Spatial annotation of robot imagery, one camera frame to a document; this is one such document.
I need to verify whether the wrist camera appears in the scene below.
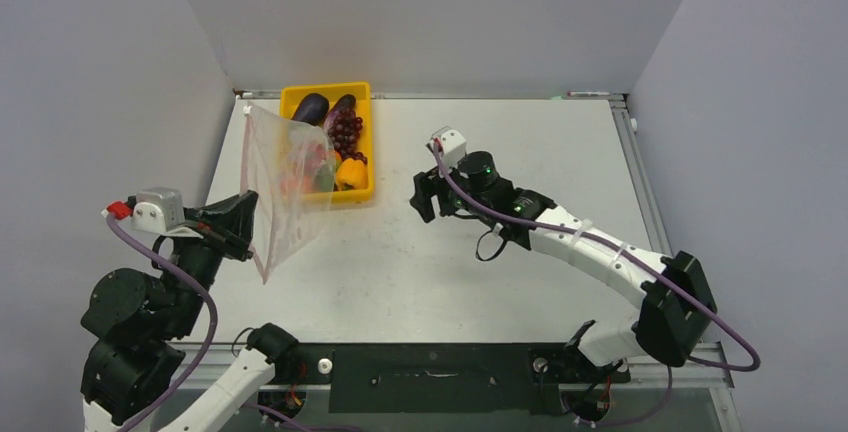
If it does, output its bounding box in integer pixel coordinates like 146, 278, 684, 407
101, 187, 192, 237
428, 126, 467, 169

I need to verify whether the clear zip top bag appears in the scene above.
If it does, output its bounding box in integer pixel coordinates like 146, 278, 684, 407
240, 102, 331, 283

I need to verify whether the green orange mango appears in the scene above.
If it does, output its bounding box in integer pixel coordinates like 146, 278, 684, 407
312, 151, 341, 193

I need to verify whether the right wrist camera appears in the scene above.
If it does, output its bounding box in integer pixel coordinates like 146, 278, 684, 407
428, 126, 467, 169

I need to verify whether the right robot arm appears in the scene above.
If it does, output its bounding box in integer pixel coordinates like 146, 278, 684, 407
410, 151, 717, 380

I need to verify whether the orange pumpkin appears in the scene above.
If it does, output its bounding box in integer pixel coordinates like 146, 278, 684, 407
280, 169, 316, 196

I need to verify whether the dark purple round eggplant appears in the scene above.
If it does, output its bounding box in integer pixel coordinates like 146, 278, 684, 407
291, 92, 330, 126

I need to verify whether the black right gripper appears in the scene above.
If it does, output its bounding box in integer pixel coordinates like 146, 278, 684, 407
412, 153, 491, 222

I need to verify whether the yellow plastic tray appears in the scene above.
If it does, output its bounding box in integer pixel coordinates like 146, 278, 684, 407
279, 82, 376, 204

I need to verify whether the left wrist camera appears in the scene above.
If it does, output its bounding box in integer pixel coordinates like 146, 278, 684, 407
101, 187, 192, 237

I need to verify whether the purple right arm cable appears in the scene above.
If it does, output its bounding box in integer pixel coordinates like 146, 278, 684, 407
432, 140, 762, 428

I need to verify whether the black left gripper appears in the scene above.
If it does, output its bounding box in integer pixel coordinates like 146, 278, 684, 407
162, 188, 258, 336

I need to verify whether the marker pen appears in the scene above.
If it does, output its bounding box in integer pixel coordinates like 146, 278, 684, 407
566, 91, 612, 98

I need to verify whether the red tomato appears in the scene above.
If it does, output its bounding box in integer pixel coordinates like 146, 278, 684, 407
290, 141, 335, 176

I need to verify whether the slim purple eggplant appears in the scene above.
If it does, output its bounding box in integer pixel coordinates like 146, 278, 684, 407
323, 94, 356, 130

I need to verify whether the dark red grape bunch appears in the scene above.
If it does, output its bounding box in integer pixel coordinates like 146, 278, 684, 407
325, 108, 367, 163

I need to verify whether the yellow bell pepper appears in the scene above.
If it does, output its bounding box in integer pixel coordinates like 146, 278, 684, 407
335, 158, 369, 191

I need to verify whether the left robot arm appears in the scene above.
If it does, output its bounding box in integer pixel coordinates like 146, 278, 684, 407
81, 188, 259, 431

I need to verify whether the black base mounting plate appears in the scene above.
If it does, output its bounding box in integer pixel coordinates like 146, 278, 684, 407
258, 343, 631, 415

